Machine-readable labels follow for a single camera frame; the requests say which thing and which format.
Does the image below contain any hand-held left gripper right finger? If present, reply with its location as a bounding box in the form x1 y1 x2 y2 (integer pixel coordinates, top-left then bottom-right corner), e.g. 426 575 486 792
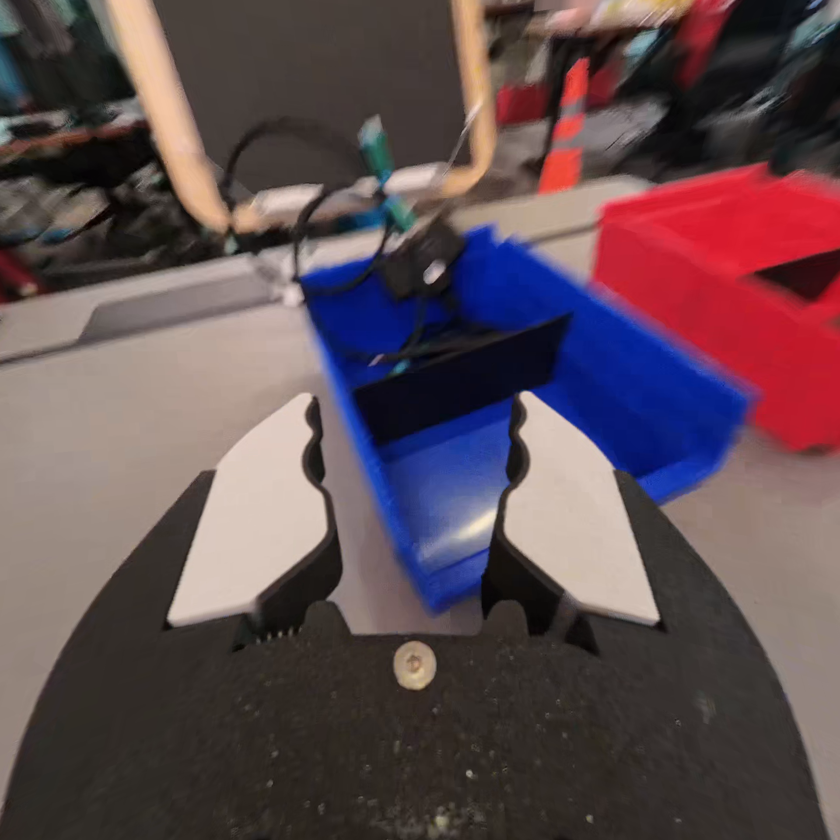
482 392 661 644

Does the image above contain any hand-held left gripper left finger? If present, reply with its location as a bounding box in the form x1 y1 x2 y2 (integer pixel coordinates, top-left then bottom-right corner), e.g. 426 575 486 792
167 394 345 644

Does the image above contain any blue plastic bin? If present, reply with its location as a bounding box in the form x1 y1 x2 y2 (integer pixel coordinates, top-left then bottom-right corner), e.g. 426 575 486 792
300 226 758 615

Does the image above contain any red plastic bin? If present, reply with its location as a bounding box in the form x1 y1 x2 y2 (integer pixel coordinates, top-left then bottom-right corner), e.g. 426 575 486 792
591 164 840 454

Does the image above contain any smooth black hub cable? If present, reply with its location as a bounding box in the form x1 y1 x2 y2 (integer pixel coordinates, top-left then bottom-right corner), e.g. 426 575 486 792
217 119 463 371

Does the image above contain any black braided cable green plug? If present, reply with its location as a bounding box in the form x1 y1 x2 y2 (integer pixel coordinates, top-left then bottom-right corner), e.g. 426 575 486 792
355 115 424 233

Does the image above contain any tablet stand with dark board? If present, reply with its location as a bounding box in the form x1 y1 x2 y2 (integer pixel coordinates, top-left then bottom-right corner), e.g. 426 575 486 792
103 0 500 235

